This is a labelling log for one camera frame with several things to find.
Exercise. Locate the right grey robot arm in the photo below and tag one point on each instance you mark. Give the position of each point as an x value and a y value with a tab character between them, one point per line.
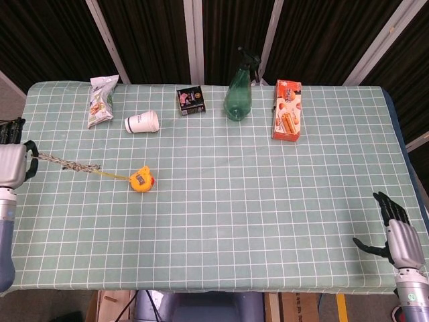
412	298

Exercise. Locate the green plastic spray bottle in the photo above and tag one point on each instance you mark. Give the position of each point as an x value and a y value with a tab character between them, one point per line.
238	97

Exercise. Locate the black rectangular tin can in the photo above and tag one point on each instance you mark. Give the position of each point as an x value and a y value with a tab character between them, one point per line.
191	100

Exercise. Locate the printed brown cardboard carton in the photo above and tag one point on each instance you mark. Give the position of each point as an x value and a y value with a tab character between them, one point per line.
298	308

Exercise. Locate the white frame post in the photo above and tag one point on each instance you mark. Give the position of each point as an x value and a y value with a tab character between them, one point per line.
107	40
382	40
194	40
271	40

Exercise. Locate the white green snack bag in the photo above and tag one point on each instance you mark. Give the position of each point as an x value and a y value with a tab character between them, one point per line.
100	104

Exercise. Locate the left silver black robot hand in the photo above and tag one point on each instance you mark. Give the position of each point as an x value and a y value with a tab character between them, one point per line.
11	164

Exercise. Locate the white paper cup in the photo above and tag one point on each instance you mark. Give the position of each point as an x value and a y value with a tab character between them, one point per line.
142	121

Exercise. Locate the blue-grey robot torso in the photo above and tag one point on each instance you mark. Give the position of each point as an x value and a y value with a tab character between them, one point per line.
207	308

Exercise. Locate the plain brown cardboard box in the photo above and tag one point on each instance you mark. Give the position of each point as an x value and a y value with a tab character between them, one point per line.
110	307

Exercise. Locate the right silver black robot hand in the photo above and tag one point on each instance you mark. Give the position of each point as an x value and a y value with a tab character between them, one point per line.
403	245

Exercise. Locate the green checked tablecloth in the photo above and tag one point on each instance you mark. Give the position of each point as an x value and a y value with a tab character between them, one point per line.
268	218

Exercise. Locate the orange biscuit box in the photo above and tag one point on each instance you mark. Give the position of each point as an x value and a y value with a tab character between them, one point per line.
286	114

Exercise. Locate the yellow tape measure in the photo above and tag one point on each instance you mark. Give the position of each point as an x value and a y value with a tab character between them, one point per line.
140	181

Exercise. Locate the dark pleated curtain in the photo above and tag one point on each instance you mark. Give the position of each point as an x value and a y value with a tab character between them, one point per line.
151	33

